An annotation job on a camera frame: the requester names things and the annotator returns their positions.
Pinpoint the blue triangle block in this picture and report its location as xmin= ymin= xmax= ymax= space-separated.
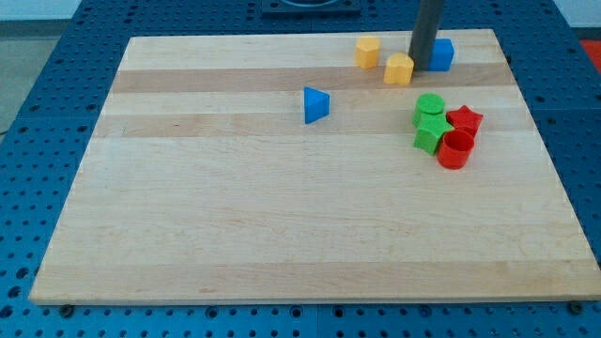
xmin=303 ymin=86 xmax=331 ymax=124

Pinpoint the wooden board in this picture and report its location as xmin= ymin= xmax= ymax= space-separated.
xmin=29 ymin=29 xmax=600 ymax=305

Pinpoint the yellow pentagon block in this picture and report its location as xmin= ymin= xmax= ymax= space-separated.
xmin=355 ymin=36 xmax=381 ymax=69

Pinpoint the green star block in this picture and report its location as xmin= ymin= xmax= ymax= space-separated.
xmin=413 ymin=114 xmax=454 ymax=156

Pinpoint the green cylinder block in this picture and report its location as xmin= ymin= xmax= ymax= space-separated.
xmin=412 ymin=93 xmax=445 ymax=127

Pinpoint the yellow heart block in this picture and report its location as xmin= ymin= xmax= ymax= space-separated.
xmin=383 ymin=53 xmax=414 ymax=85

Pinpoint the red cylinder block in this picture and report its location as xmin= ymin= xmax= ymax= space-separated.
xmin=437 ymin=130 xmax=475 ymax=170

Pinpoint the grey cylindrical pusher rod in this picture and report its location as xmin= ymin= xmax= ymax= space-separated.
xmin=408 ymin=0 xmax=445 ymax=70

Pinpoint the red star block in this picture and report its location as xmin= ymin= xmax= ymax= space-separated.
xmin=446 ymin=105 xmax=484 ymax=137

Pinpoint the blue cube block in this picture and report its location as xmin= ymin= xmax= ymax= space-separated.
xmin=427 ymin=38 xmax=455 ymax=71

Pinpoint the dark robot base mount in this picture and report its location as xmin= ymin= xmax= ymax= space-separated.
xmin=259 ymin=0 xmax=362 ymax=17

